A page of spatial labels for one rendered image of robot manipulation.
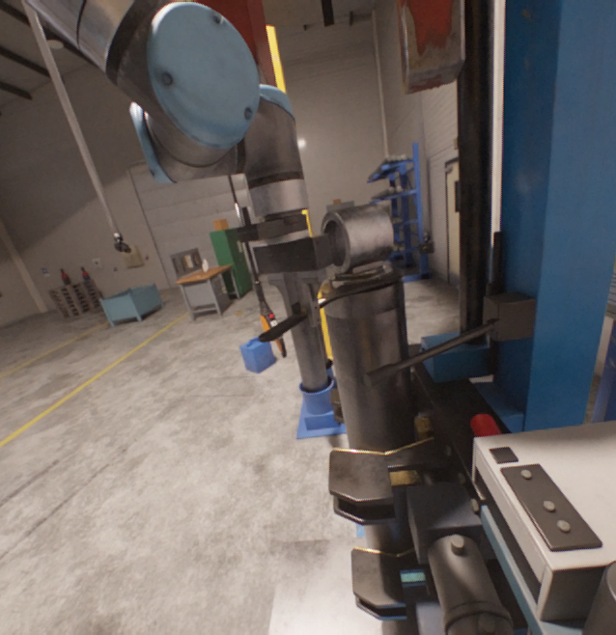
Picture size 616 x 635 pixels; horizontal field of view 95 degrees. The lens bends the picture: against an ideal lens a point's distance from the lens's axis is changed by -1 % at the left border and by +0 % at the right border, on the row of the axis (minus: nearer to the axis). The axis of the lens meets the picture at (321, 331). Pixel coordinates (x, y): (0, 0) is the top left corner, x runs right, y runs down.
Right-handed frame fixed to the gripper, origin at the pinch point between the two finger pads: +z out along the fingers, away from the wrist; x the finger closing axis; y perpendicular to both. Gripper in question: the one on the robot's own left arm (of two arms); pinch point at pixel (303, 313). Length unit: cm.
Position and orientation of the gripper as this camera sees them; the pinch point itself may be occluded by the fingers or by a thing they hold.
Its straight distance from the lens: 54.3
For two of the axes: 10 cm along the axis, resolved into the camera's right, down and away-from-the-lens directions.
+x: -8.4, -0.5, 5.3
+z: 1.7, 9.1, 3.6
